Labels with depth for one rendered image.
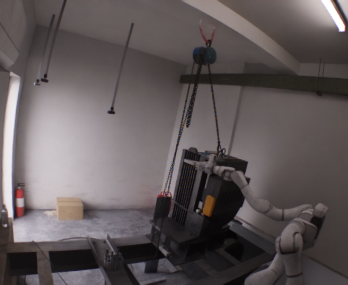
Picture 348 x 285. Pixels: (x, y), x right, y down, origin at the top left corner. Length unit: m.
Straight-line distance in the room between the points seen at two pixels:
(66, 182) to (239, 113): 2.93
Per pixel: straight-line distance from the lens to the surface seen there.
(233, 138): 3.32
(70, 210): 3.73
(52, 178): 3.89
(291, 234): 1.05
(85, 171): 3.92
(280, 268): 1.35
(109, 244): 2.15
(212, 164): 1.58
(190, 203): 2.10
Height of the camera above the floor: 1.91
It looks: 7 degrees down
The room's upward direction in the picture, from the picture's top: 12 degrees clockwise
